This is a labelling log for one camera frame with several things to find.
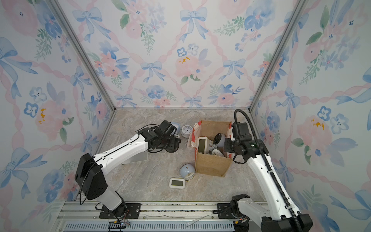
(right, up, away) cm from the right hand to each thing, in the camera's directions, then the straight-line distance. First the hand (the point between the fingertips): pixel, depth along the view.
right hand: (230, 143), depth 76 cm
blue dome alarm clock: (-23, -16, +4) cm, 28 cm away
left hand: (-30, -1, +7) cm, 31 cm away
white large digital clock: (-13, -3, +12) cm, 18 cm away
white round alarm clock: (-23, +6, +26) cm, 35 cm away
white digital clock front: (-27, -23, +4) cm, 36 cm away
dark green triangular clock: (-5, -6, +10) cm, 13 cm away
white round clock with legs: (-8, -5, +17) cm, 19 cm away
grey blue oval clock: (-3, +1, +11) cm, 12 cm away
